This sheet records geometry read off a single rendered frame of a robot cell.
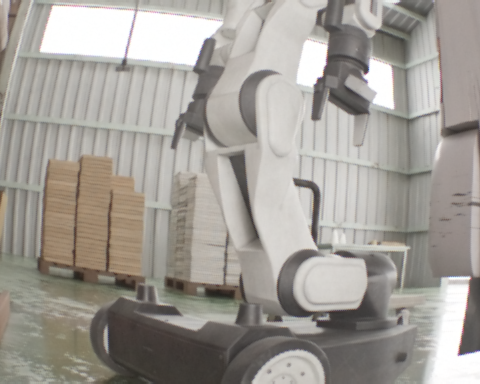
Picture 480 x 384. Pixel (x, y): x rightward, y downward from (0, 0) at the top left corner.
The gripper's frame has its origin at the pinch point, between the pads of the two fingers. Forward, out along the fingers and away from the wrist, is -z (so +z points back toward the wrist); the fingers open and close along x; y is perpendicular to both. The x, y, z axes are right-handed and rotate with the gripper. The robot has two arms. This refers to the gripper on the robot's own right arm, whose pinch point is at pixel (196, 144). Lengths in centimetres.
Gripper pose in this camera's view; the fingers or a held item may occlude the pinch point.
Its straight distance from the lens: 138.3
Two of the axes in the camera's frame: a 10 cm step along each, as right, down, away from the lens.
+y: 6.1, -0.6, -7.9
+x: -7.6, -3.3, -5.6
